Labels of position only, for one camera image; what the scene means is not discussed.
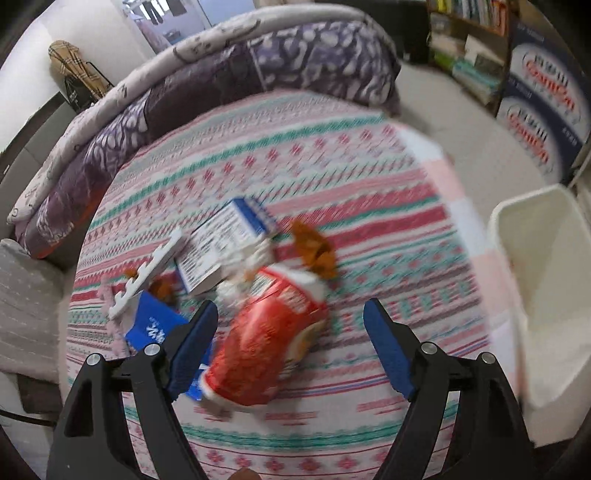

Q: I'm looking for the blue carton box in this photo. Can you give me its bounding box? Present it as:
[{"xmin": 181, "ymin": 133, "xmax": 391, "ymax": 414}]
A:
[{"xmin": 122, "ymin": 291, "xmax": 218, "ymax": 401}]

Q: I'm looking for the white foam puzzle strip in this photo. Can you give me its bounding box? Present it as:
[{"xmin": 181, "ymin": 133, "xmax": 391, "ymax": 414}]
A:
[{"xmin": 108, "ymin": 227, "xmax": 187, "ymax": 320}]

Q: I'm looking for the red instant noodle packet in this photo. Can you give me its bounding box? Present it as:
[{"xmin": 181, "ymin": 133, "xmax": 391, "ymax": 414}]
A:
[{"xmin": 199, "ymin": 263, "xmax": 329, "ymax": 411}]

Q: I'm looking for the white blue medicine box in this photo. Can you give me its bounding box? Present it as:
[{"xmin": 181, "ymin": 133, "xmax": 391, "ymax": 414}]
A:
[{"xmin": 175, "ymin": 197, "xmax": 279, "ymax": 295}]

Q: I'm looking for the white plastic trash bin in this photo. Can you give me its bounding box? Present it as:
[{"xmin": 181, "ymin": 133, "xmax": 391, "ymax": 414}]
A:
[{"xmin": 488, "ymin": 185, "xmax": 590, "ymax": 446}]

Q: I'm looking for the grey pillow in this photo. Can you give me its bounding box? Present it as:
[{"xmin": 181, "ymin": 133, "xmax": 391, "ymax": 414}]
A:
[{"xmin": 0, "ymin": 238, "xmax": 64, "ymax": 383}]

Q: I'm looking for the crumpled white tissue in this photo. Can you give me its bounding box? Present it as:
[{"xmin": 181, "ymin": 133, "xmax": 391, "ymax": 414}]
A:
[{"xmin": 215, "ymin": 238, "xmax": 274, "ymax": 309}]

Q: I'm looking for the striped patterned bed sheet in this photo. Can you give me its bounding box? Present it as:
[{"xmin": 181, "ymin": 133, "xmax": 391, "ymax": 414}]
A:
[{"xmin": 66, "ymin": 91, "xmax": 515, "ymax": 479}]

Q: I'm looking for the orange snack wrapper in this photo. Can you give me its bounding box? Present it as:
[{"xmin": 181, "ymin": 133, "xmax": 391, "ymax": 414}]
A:
[{"xmin": 290, "ymin": 220, "xmax": 338, "ymax": 280}]

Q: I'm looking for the grey bed headboard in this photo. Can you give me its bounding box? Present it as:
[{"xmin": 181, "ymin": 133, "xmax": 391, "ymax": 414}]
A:
[{"xmin": 1, "ymin": 94, "xmax": 75, "ymax": 235}]

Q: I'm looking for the lower Ganten water carton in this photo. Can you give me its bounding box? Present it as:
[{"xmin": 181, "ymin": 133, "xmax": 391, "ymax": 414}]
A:
[{"xmin": 497, "ymin": 77, "xmax": 583, "ymax": 184}]

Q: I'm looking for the ganten water carton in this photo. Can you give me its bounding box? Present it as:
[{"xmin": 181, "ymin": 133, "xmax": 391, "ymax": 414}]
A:
[
  {"xmin": 497, "ymin": 77, "xmax": 583, "ymax": 184},
  {"xmin": 510, "ymin": 21, "xmax": 590, "ymax": 142}
]

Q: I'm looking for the upper Ganten water carton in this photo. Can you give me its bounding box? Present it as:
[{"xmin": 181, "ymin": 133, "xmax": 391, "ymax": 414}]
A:
[{"xmin": 510, "ymin": 21, "xmax": 590, "ymax": 142}]

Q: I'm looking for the wooden bookshelf with books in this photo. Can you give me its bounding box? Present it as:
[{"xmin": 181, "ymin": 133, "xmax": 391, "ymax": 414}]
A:
[{"xmin": 427, "ymin": 1, "xmax": 519, "ymax": 115}]

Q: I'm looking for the purple white floral quilt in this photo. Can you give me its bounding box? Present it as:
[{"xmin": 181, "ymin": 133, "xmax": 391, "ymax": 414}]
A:
[{"xmin": 14, "ymin": 21, "xmax": 401, "ymax": 258}]

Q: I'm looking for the black storage bench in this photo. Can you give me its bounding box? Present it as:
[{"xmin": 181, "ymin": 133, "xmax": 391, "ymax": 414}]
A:
[{"xmin": 329, "ymin": 0, "xmax": 430, "ymax": 65}]

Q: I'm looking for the white cartoon print blanket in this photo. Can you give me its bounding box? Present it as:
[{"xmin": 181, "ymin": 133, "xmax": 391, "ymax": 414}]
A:
[{"xmin": 7, "ymin": 3, "xmax": 372, "ymax": 225}]

